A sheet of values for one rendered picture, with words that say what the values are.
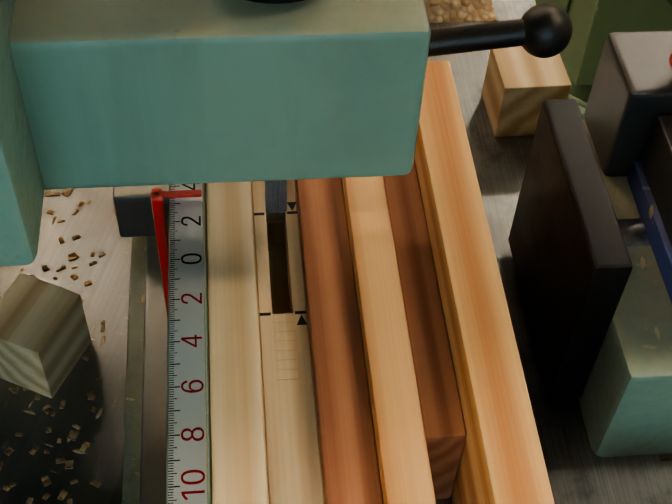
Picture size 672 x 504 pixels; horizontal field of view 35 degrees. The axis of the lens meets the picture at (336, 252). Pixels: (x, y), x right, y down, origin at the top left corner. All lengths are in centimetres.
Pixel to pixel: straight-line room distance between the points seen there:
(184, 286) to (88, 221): 24
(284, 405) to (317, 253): 7
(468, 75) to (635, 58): 16
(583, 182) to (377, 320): 9
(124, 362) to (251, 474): 22
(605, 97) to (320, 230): 13
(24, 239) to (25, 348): 19
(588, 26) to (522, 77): 50
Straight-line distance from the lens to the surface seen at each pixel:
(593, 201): 42
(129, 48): 36
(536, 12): 41
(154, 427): 56
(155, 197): 45
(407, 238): 45
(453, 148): 46
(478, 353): 39
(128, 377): 59
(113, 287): 63
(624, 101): 45
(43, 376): 57
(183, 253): 44
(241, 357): 41
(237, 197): 46
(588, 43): 106
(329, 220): 46
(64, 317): 57
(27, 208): 37
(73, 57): 36
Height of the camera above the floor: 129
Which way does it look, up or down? 50 degrees down
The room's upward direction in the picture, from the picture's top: 3 degrees clockwise
